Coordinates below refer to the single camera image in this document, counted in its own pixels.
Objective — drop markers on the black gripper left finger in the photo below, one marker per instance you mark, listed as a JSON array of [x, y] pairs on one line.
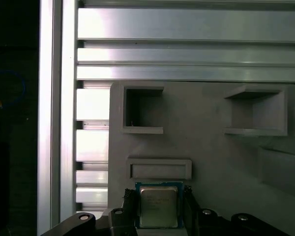
[[123, 223]]

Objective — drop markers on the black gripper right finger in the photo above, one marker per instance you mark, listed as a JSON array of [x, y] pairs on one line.
[[196, 223]]

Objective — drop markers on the silver CPU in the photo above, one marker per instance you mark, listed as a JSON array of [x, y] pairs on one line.
[[158, 206]]

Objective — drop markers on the grey parts rack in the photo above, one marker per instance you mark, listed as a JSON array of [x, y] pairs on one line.
[[199, 147]]

